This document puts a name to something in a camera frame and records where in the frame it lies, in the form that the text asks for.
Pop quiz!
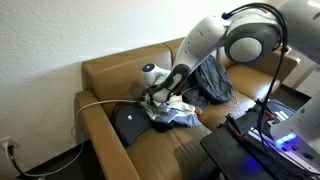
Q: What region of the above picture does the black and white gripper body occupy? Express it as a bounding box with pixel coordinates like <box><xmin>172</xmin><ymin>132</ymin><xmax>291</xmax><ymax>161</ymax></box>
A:
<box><xmin>149</xmin><ymin>84</ymin><xmax>176</xmax><ymax>105</ymax></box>

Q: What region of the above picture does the grey and white cloth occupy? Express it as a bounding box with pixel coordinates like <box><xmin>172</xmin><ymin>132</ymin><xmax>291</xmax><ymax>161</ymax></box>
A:
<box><xmin>146</xmin><ymin>99</ymin><xmax>203</xmax><ymax>130</ymax></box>

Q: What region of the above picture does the white crumpled cloth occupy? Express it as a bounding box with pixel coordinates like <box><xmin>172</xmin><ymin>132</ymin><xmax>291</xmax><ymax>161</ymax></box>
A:
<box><xmin>165</xmin><ymin>97</ymin><xmax>197</xmax><ymax>114</ymax></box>

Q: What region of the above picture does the dark blue garment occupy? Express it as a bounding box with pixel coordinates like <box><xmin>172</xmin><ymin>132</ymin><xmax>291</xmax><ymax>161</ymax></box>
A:
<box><xmin>182</xmin><ymin>87</ymin><xmax>210</xmax><ymax>110</ymax></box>

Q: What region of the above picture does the dark grey backpack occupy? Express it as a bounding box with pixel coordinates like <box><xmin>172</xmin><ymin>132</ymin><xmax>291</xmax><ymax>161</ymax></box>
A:
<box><xmin>195</xmin><ymin>54</ymin><xmax>235</xmax><ymax>105</ymax></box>

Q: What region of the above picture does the brown leather sofa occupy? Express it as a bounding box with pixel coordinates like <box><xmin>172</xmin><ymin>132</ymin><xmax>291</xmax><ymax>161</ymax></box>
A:
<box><xmin>73</xmin><ymin>37</ymin><xmax>298</xmax><ymax>180</ymax></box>

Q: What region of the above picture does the red clamp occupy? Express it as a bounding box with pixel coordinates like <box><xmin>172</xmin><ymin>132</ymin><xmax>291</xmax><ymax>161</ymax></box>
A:
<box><xmin>254</xmin><ymin>98</ymin><xmax>278</xmax><ymax>118</ymax></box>
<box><xmin>225</xmin><ymin>113</ymin><xmax>245</xmax><ymax>138</ymax></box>

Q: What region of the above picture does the black robot table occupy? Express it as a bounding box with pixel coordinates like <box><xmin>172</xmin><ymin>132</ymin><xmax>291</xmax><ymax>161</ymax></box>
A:
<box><xmin>199</xmin><ymin>99</ymin><xmax>320</xmax><ymax>180</ymax></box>

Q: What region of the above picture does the dark side table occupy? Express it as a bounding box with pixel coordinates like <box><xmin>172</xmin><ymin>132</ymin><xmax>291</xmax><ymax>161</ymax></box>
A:
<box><xmin>15</xmin><ymin>139</ymin><xmax>106</xmax><ymax>180</ymax></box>

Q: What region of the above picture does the black power plug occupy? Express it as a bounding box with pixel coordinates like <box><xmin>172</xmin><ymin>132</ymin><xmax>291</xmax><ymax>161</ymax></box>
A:
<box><xmin>7</xmin><ymin>144</ymin><xmax>17</xmax><ymax>158</ymax></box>

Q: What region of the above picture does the white looped cable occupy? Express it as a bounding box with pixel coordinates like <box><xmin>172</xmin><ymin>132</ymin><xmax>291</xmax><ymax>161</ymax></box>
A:
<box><xmin>222</xmin><ymin>94</ymin><xmax>240</xmax><ymax>108</ymax></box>

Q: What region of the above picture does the long white power cable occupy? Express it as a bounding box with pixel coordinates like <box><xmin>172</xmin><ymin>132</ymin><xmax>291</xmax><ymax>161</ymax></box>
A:
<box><xmin>4</xmin><ymin>99</ymin><xmax>145</xmax><ymax>178</ymax></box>

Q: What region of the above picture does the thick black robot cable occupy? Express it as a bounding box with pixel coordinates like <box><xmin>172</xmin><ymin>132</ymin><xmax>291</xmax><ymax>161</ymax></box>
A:
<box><xmin>221</xmin><ymin>2</ymin><xmax>290</xmax><ymax>152</ymax></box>

